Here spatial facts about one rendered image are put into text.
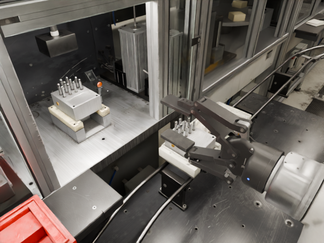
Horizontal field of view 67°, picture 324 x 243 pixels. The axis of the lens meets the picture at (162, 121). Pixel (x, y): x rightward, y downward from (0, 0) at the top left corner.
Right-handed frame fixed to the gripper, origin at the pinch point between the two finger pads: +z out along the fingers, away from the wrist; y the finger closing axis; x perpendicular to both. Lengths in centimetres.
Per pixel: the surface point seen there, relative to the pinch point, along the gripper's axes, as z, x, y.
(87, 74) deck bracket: 64, -20, -19
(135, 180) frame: 31, -14, -57
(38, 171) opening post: 21.4, 21.8, -12.8
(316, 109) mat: -4, -224, -111
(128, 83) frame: 43, -25, -18
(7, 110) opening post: 21.4, 22.2, 4.3
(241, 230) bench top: -16.0, -15.9, -44.4
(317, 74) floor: 17, -308, -112
